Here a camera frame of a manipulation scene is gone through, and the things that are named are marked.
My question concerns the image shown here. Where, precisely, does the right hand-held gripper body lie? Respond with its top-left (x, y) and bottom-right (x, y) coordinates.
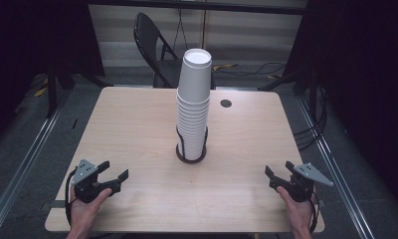
top-left (269, 162), bottom-right (334, 203)

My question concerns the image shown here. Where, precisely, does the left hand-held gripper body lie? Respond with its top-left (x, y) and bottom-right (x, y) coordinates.
top-left (71, 158), bottom-right (122, 204)

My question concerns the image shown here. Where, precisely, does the black wire cup holder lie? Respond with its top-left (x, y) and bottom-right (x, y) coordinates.
top-left (175, 125), bottom-right (209, 164)

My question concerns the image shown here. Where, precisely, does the stack of white paper cups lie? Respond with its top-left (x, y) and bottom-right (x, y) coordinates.
top-left (175, 48), bottom-right (213, 161)

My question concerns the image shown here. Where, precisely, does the person's right hand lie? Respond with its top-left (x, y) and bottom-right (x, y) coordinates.
top-left (276, 185), bottom-right (316, 239)

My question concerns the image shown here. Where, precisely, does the person's left hand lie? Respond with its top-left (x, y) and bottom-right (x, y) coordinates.
top-left (67, 187), bottom-right (113, 239)

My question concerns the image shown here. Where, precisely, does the black metal stand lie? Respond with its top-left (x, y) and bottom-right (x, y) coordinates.
top-left (258, 64), bottom-right (321, 116)
top-left (45, 58), bottom-right (105, 120)

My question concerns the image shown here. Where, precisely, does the yellow floor tape strip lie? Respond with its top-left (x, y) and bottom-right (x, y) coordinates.
top-left (33, 86), bottom-right (50, 99)
top-left (212, 63), bottom-right (239, 72)

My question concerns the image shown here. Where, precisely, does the dark curtain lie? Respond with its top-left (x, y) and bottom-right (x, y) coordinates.
top-left (282, 0), bottom-right (398, 215)
top-left (0, 0), bottom-right (106, 148)

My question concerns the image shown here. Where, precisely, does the black folding chair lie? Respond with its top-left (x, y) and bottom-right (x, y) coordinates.
top-left (132, 12), bottom-right (217, 90)

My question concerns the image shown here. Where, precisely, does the dark overhead beam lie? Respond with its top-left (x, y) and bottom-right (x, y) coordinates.
top-left (87, 0), bottom-right (310, 16)

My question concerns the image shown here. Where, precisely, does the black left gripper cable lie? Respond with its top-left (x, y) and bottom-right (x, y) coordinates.
top-left (64, 167), bottom-right (80, 227)

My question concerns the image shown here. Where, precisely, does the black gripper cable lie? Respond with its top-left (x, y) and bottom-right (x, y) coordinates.
top-left (307, 190), bottom-right (321, 234)
top-left (64, 167), bottom-right (80, 227)

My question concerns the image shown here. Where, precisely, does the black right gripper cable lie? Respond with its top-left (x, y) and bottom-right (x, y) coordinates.
top-left (307, 190), bottom-right (321, 234)

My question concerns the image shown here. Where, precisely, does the grey table edge bracket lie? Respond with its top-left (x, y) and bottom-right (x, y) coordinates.
top-left (49, 199), bottom-right (69, 209)

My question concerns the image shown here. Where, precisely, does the metal floor rail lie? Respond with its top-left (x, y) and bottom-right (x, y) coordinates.
top-left (296, 95), bottom-right (376, 239)
top-left (0, 89), bottom-right (76, 235)

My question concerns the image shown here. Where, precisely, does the bundle of black floor cables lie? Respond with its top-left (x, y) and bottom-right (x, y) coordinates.
top-left (292, 84), bottom-right (329, 152)

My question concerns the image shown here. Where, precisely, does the thin black floor cable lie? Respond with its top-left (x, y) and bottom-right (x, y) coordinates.
top-left (216, 62), bottom-right (288, 79)

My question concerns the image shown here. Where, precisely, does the black hanging cable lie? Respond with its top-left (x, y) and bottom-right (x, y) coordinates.
top-left (172, 7), bottom-right (190, 52)

